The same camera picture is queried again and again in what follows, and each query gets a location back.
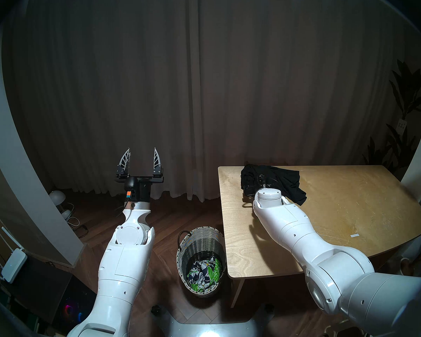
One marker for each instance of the white mushroom lamp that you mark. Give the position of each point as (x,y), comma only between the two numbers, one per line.
(57,196)

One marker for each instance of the black garment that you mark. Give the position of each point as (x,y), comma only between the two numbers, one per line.
(287,182)

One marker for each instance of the woven wicker laundry hamper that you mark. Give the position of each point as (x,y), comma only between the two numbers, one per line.
(196,241)

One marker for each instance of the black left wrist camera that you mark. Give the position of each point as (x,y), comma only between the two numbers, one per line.
(130,185)

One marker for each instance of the computer case with RGB fans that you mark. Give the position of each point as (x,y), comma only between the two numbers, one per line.
(75,304)

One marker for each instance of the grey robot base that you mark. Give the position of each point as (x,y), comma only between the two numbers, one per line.
(214,329)

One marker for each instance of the black low cabinet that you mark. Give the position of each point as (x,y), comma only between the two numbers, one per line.
(38,287)

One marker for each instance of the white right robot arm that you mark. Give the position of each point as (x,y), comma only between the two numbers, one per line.
(319,255)

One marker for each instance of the round white power adapter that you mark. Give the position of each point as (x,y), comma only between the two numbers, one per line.
(66,213)

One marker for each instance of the tall leafy potted plant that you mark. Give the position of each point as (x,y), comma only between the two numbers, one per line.
(410,97)

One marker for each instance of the grey pleated curtain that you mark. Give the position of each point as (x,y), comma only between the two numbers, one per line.
(214,94)

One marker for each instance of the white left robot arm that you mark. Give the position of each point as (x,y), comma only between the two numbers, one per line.
(122,269)

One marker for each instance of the green navy leaf-print garment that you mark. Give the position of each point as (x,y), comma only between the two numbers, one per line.
(205,275)

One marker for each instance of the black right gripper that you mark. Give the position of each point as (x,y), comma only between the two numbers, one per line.
(255,185)

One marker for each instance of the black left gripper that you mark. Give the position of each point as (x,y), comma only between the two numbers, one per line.
(144,190)

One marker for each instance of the white wifi router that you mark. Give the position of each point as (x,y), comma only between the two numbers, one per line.
(14,266)

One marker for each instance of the light wooden table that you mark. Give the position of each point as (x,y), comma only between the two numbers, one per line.
(354,206)

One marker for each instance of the white plant tag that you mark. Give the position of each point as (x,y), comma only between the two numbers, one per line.
(402,124)

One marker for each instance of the black base knob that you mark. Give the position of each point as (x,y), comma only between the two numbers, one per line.
(156,310)

